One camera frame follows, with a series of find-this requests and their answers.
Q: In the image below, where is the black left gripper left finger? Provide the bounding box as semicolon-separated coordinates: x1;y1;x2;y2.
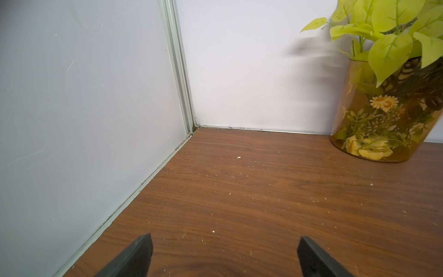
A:
94;234;153;277

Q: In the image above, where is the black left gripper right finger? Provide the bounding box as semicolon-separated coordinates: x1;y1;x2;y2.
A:
297;236;354;277

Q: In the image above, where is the artificial plant in amber vase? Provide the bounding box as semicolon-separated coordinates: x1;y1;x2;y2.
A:
305;0;443;163

